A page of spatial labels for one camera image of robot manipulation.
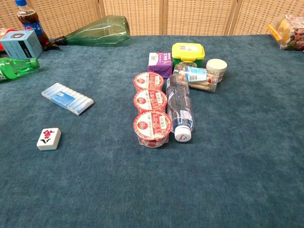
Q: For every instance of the clear water bottle white cap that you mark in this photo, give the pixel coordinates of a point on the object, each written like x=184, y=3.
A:
x=180, y=107

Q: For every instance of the clear bag with yellow snacks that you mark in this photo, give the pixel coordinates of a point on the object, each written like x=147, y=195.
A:
x=291, y=33

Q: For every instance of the light blue cardboard box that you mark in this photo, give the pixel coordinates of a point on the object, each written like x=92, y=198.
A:
x=20, y=45

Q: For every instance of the purple carton box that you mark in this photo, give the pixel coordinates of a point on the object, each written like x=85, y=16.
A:
x=160, y=63

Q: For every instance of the green plastic soda bottle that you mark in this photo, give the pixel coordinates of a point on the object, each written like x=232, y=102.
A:
x=14, y=67

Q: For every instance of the clear jar of wooden sticks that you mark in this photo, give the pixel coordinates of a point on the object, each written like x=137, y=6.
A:
x=202, y=79

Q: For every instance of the wicker folding screen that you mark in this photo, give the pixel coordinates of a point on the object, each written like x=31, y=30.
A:
x=190, y=16

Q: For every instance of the green container with yellow lid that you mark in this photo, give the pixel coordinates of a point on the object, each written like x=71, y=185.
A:
x=188, y=53

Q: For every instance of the red lidded yoghurt cup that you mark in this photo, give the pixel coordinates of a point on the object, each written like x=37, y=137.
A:
x=150, y=101
x=148, y=82
x=152, y=127

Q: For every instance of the green glass vase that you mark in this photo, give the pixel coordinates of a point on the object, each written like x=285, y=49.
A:
x=102, y=31

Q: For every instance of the cola bottle with blue cap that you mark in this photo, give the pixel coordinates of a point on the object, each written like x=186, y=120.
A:
x=32, y=22

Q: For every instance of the blue table cloth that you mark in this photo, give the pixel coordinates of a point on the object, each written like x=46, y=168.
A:
x=152, y=178

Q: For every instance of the white lidded jar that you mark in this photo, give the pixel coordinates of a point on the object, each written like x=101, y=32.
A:
x=216, y=67

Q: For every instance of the white mahjong tile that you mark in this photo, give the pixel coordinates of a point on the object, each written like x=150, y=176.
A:
x=48, y=139

